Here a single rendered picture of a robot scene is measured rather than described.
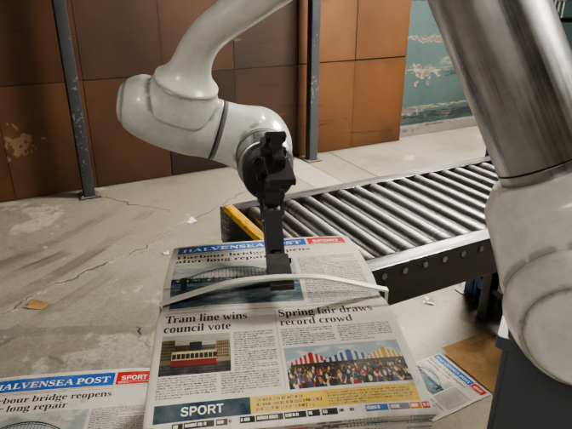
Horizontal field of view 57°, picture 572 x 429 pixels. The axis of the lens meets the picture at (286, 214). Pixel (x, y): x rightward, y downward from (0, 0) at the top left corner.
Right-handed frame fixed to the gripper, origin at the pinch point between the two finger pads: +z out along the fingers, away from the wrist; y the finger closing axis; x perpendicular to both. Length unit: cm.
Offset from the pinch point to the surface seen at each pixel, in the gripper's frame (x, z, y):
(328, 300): -5.7, 1.2, 9.4
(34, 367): 87, -122, 124
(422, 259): -42, -56, 41
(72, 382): 33, -15, 34
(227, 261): 6.6, -11.5, 10.8
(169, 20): 41, -363, 18
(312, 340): -2.6, 8.7, 9.4
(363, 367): -7.1, 13.4, 9.4
